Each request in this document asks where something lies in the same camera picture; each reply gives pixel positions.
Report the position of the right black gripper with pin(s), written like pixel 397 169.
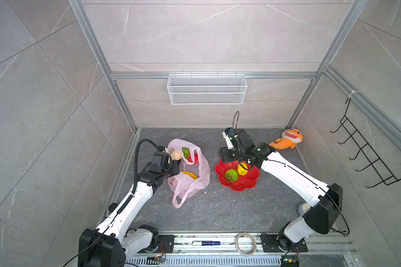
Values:
pixel 225 152

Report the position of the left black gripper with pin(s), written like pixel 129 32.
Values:
pixel 172 164

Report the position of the beige round fruit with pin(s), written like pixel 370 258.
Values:
pixel 175 155

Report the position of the yellow lemon fruit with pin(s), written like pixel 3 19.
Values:
pixel 242 169

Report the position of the green bumpy fruit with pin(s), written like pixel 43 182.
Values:
pixel 231 175

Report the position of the pink plastic bag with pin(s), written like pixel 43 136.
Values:
pixel 194 171

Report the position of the red flower-shaped bowl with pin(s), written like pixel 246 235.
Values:
pixel 244 182

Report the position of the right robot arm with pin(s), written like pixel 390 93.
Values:
pixel 324 201

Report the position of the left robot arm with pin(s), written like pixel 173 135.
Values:
pixel 108 245

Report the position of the yellow banana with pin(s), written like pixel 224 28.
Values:
pixel 190 175

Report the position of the red fruit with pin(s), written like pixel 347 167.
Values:
pixel 194 159

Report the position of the orange shark plush toy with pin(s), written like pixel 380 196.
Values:
pixel 289 139

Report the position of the blue white marker pen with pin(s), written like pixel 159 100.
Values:
pixel 206 243

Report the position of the small grey alarm clock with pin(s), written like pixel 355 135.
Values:
pixel 303 208

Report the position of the white tape roll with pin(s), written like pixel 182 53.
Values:
pixel 245 244

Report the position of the white wire mesh basket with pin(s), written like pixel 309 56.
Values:
pixel 207 89

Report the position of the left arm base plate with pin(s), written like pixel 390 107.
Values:
pixel 161 243

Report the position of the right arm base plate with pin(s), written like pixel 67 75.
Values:
pixel 272 244

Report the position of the black wire hook rack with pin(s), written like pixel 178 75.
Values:
pixel 364 148

